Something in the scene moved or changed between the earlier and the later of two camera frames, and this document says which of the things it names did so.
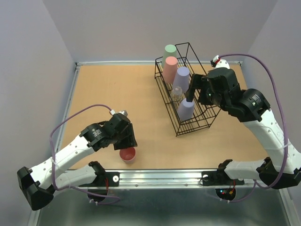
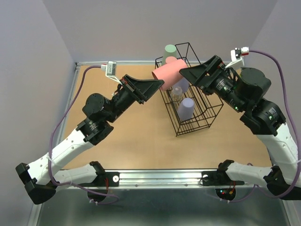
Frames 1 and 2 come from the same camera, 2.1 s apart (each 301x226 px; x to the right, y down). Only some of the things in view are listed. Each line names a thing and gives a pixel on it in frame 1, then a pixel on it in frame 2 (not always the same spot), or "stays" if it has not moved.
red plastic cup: [128, 155] → [169, 73]
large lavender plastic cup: [181, 79] stays
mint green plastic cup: [170, 50] stays
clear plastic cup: [176, 93] stays
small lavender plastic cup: [185, 109] stays
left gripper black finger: [127, 139] → [142, 89]
